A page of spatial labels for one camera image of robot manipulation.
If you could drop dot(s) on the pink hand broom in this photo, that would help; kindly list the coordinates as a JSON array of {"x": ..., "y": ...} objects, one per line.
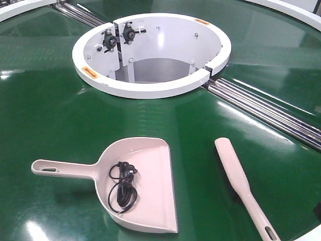
[{"x": 240, "y": 184}]

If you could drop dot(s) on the pink plastic dustpan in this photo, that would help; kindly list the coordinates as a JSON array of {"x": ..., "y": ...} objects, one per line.
[{"x": 155, "y": 209}]

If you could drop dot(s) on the orange arrow sticker front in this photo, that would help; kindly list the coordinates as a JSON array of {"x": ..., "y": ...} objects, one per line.
[{"x": 90, "y": 72}]

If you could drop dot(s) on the orange arrow sticker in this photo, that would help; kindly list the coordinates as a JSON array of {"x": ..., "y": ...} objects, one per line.
[
  {"x": 202, "y": 21},
  {"x": 90, "y": 72}
]

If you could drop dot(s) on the orange arrow sticker back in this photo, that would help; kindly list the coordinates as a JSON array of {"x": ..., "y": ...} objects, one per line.
[{"x": 202, "y": 21}]

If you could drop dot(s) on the top left steel rollers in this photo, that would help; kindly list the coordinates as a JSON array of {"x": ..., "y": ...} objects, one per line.
[{"x": 80, "y": 14}]

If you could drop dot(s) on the white outer rim right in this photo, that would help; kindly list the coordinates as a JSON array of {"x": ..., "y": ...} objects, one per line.
[{"x": 298, "y": 13}]

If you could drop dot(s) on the white rim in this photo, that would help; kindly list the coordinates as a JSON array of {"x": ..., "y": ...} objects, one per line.
[
  {"x": 23, "y": 6},
  {"x": 298, "y": 13}
]

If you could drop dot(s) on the white outer rim left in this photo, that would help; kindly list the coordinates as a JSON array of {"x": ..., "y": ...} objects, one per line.
[{"x": 23, "y": 6}]

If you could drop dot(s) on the right black bearing mount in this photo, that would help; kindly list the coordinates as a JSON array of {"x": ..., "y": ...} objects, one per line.
[{"x": 129, "y": 33}]

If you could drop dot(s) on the black bearing mount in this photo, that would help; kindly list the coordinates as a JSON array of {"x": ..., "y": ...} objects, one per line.
[
  {"x": 129, "y": 33},
  {"x": 109, "y": 41}
]

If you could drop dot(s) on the left black bearing mount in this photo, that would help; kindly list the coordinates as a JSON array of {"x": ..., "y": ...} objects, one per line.
[{"x": 109, "y": 41}]

